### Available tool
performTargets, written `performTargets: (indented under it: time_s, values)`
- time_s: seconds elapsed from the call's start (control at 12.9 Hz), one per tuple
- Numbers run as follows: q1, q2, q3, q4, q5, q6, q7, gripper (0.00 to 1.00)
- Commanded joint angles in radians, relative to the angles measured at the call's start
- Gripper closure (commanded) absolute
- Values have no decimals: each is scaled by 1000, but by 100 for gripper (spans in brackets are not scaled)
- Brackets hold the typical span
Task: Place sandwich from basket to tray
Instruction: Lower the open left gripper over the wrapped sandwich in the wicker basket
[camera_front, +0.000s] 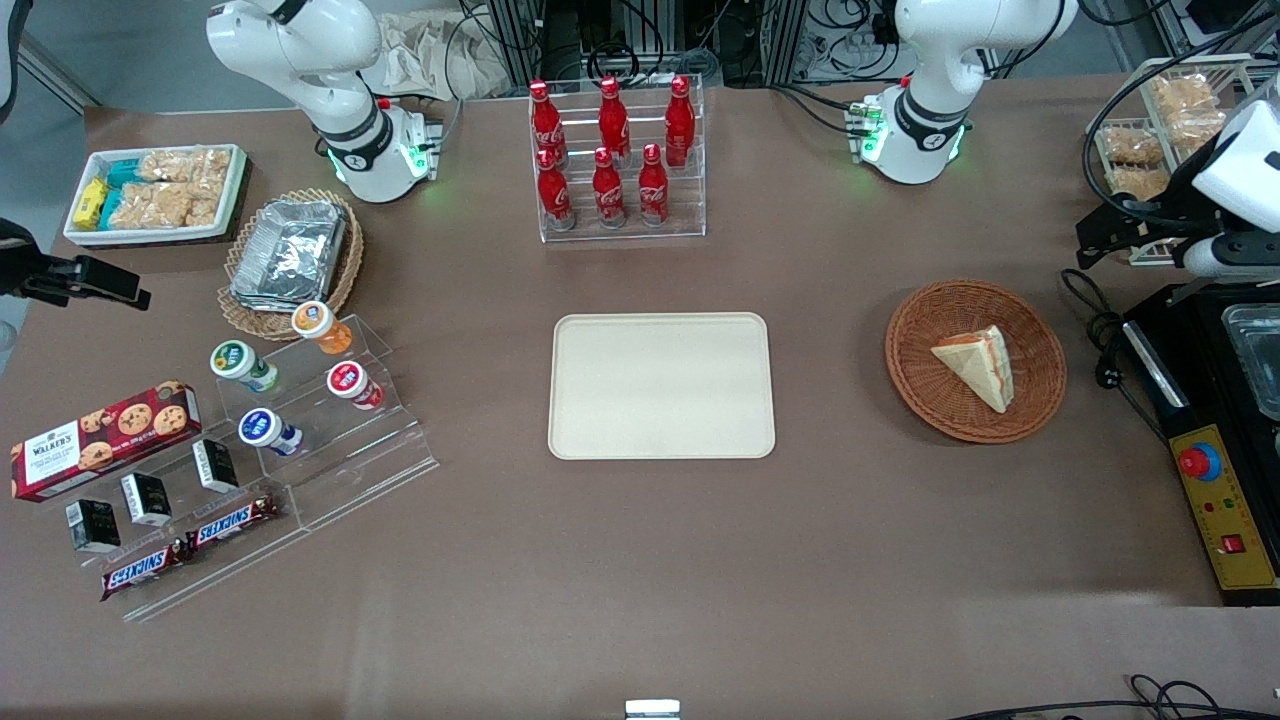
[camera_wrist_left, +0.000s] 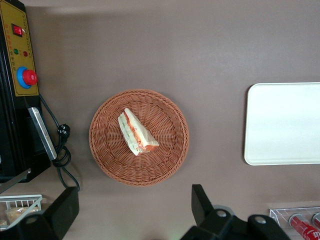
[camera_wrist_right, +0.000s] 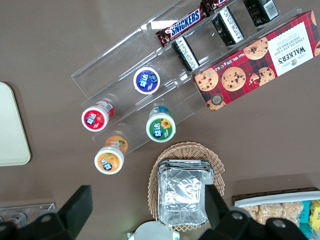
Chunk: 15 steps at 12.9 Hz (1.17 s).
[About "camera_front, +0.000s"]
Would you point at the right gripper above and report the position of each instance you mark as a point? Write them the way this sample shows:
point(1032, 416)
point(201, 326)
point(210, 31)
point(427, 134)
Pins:
point(22, 272)

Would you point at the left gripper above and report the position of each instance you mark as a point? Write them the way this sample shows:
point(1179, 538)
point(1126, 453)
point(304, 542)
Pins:
point(1143, 219)

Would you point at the triangular sandwich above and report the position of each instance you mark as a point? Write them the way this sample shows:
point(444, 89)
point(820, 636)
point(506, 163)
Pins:
point(978, 368)

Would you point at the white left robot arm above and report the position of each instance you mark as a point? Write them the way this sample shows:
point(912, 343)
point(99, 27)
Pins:
point(940, 60)

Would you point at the oval light wicker basket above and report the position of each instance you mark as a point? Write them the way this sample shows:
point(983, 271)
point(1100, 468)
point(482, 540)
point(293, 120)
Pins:
point(345, 270)

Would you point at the round brown wicker basket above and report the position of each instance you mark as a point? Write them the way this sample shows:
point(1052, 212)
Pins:
point(930, 400)

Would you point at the beige plastic tray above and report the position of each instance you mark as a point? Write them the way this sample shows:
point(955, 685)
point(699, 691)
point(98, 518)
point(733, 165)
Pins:
point(660, 385)

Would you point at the bagged fried snack pack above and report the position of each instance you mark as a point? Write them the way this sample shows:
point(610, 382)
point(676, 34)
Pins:
point(1135, 182)
point(1195, 128)
point(1182, 93)
point(1130, 145)

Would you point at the teal snack pack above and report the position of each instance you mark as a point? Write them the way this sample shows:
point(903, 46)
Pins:
point(110, 208)
point(125, 173)

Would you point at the yellow snack pack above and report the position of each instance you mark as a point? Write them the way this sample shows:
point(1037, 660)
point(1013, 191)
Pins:
point(90, 203)

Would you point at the clear rice cracker pack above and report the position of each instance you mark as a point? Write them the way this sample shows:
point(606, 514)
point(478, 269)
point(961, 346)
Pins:
point(150, 205)
point(185, 165)

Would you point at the white rectangular snack bin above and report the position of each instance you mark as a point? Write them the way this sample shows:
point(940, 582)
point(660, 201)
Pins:
point(235, 195)

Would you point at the green lid yogurt cup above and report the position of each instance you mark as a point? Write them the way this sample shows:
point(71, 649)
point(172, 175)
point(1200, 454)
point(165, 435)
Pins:
point(240, 364)

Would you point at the black machine with yellow panel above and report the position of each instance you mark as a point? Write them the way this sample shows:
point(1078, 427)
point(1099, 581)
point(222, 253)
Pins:
point(1200, 380)

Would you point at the red Walkers cookie box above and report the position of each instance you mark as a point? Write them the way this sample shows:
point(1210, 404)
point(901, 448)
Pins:
point(100, 440)

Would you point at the clear plastic container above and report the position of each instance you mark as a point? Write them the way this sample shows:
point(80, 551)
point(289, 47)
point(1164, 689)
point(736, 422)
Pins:
point(1255, 360)

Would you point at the stacked foil containers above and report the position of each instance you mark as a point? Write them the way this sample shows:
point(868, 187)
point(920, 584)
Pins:
point(290, 250)

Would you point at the small black box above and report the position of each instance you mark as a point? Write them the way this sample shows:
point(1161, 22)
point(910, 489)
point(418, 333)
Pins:
point(215, 465)
point(93, 525)
point(147, 499)

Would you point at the blue lid yogurt cup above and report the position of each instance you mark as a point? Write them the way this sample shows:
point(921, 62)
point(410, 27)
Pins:
point(266, 430)

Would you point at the orange lid yogurt cup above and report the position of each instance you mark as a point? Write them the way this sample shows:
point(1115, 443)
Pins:
point(320, 326)

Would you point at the red emergency stop button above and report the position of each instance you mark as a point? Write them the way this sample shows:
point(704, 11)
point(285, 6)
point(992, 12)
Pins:
point(1200, 461)

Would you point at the black chair edge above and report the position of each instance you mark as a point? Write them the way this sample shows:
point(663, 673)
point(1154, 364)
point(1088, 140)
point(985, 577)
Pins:
point(10, 50)

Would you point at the red lid yogurt cup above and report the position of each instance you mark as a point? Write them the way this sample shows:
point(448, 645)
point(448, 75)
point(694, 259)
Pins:
point(352, 384)

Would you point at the Snickers bar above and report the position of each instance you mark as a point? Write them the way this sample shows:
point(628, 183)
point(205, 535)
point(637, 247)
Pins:
point(230, 522)
point(142, 570)

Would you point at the clear acrylic step display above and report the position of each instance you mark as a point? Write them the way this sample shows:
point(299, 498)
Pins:
point(230, 575)
point(370, 460)

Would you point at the crumpled beige cloth bag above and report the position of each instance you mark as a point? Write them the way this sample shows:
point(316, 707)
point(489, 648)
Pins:
point(440, 55)

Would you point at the clear acrylic bottle rack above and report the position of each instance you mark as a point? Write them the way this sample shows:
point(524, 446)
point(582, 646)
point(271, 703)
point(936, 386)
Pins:
point(690, 200)

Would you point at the red cola bottle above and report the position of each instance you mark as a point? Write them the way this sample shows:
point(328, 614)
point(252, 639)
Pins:
point(680, 115)
point(607, 192)
point(545, 118)
point(613, 115)
point(554, 195)
point(653, 190)

